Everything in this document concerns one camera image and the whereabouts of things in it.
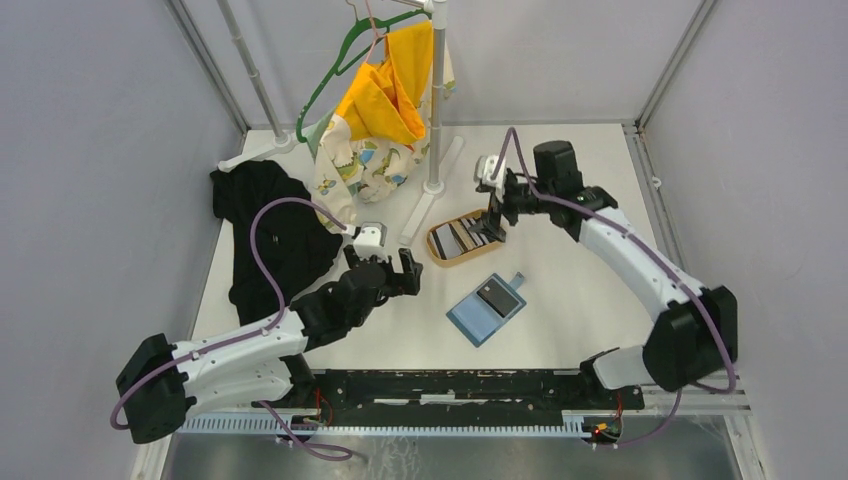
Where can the oval wooden card tray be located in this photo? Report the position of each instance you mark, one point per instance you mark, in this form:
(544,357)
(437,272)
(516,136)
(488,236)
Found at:
(473,244)

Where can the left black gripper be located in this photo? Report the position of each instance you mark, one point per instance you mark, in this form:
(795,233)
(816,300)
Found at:
(409,283)

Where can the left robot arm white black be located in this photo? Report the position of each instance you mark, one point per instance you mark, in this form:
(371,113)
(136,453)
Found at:
(163,384)

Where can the green clothes hanger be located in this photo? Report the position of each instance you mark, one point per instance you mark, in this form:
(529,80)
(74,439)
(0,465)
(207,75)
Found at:
(341,65)

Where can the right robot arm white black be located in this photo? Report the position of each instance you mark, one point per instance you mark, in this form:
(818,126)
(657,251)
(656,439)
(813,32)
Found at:
(695,328)

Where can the white metal clothes rack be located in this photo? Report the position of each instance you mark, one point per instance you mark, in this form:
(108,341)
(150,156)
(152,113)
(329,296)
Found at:
(441,155)

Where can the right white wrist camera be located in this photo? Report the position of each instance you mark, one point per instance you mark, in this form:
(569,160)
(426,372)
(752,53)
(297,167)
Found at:
(489,174)

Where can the dark credit card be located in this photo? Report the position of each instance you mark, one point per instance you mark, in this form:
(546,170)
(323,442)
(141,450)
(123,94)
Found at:
(498,297)

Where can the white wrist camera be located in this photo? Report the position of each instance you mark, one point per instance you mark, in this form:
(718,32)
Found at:
(368,240)
(489,174)

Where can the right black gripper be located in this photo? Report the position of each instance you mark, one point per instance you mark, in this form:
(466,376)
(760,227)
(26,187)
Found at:
(490,226)

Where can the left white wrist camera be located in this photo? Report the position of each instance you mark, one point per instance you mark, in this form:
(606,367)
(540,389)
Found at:
(368,240)

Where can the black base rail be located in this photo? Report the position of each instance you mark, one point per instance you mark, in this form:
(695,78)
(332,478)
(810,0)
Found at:
(455,398)

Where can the black garment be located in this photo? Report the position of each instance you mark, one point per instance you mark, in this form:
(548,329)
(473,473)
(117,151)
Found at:
(293,245)

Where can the yellow dinosaur print jacket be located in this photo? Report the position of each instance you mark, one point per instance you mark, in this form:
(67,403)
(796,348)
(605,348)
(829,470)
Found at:
(379,132)

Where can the blue card holder wallet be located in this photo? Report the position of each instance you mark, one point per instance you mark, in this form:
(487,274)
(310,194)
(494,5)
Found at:
(476,320)

